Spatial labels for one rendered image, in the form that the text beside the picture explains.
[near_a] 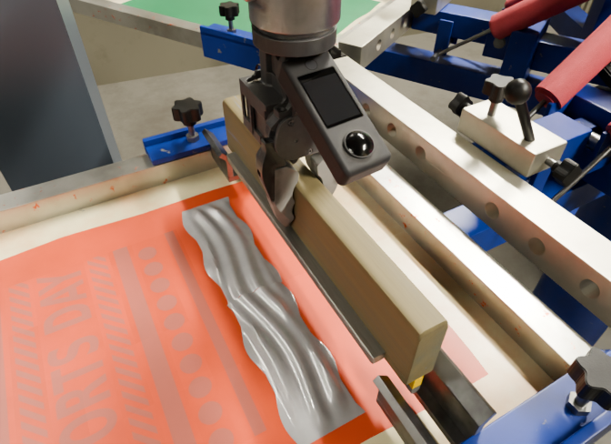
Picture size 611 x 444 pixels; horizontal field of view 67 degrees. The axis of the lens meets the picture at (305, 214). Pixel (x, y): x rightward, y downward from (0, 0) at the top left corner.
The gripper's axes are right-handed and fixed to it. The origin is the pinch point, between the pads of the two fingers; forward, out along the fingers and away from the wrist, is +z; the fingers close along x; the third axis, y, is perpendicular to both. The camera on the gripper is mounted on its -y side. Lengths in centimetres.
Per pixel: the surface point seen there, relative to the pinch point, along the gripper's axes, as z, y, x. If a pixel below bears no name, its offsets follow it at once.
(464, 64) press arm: 12, 38, -62
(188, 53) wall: 95, 260, -55
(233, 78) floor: 106, 235, -75
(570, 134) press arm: 0.8, -2.4, -40.6
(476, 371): 9.3, -20.3, -9.0
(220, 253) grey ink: 9.1, 7.3, 8.3
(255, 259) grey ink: 9.1, 4.3, 4.9
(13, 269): 9.6, 17.4, 31.8
